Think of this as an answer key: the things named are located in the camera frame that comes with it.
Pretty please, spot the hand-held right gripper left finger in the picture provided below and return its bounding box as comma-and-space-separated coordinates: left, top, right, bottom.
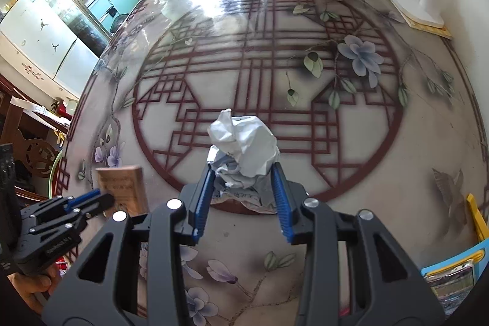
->
41, 162, 216, 326

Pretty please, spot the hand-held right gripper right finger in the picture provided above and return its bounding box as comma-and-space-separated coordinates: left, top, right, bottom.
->
269, 161, 447, 326

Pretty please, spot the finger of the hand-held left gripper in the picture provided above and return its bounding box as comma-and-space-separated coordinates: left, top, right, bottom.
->
57, 189, 104, 210
65, 193, 116, 225

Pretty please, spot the tan cardboard box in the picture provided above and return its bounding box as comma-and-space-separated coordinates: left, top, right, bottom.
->
95, 166, 149, 220

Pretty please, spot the red basin green rim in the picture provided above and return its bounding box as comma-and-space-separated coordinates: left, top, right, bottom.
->
48, 150, 69, 189

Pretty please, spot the white paper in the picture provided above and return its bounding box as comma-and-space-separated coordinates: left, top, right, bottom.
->
206, 108, 281, 214

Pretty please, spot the green trash bin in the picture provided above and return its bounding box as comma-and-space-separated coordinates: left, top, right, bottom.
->
110, 13, 128, 36

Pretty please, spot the person's left hand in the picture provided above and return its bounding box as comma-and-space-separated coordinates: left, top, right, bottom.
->
8, 267, 64, 315

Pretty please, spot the carved wooden chair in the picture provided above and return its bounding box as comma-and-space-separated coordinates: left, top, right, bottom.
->
0, 74, 73, 197

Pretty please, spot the white long package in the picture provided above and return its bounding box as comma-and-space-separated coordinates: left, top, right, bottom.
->
11, 97, 71, 126

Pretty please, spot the white refrigerator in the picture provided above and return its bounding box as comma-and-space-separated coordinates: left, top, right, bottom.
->
0, 0, 100, 88

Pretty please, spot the yellow plastic piece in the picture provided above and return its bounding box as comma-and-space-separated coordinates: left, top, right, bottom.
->
466, 193, 489, 243

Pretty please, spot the wooden lamp mat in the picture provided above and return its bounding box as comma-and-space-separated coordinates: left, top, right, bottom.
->
393, 5, 453, 40

